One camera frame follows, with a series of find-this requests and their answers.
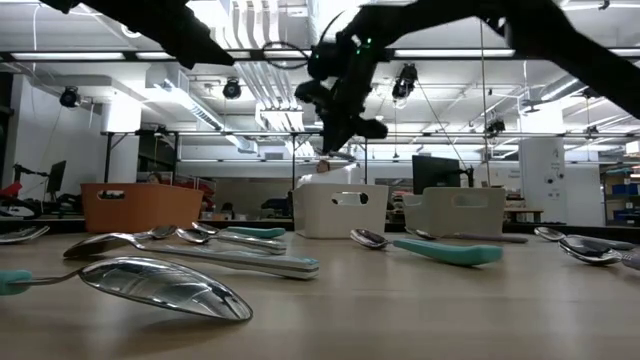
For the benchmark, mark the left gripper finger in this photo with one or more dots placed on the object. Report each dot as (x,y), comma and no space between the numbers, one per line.
(205,57)

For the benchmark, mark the silver slanted ventilation duct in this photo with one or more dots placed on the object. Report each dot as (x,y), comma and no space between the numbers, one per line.
(560,90)

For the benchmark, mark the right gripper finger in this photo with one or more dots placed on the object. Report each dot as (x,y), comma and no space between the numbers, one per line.
(345,127)
(330,130)

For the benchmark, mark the black ceiling camera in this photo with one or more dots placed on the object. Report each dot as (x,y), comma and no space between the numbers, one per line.
(405,82)
(495,126)
(590,95)
(70,97)
(231,90)

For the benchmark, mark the person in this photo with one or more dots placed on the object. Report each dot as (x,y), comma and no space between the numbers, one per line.
(155,178)
(335,176)

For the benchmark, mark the plain white pillar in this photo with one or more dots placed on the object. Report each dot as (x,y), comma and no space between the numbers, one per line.
(120,117)

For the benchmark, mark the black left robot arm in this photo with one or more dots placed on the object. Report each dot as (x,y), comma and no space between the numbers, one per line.
(100,12)

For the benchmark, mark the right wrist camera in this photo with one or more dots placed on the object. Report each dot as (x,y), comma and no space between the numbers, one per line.
(325,62)

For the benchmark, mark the wooden desk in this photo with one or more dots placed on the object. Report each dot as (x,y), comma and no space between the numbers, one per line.
(522,212)

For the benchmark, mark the white plastic bin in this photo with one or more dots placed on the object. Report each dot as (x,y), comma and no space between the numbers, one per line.
(320,220)

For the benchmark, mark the small black monitor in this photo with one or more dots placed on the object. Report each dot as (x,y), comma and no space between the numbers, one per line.
(56,175)

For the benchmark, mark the white pillar with wall devices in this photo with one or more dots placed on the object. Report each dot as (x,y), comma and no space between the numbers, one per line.
(542,165)

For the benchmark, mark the black computer monitor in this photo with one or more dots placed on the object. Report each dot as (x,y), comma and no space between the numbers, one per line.
(435,172)

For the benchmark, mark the storage shelf with boxes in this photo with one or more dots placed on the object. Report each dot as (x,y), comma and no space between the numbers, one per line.
(622,190)

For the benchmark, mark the orange plastic bin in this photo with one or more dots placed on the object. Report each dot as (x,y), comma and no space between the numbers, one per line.
(142,210)

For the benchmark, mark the LED light strip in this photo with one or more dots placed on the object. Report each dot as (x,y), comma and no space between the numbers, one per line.
(155,55)
(295,53)
(450,52)
(65,56)
(625,52)

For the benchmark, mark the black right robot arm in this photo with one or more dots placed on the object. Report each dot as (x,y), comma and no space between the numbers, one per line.
(450,15)

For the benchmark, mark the grey plastic bin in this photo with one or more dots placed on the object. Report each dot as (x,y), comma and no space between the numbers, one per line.
(450,220)

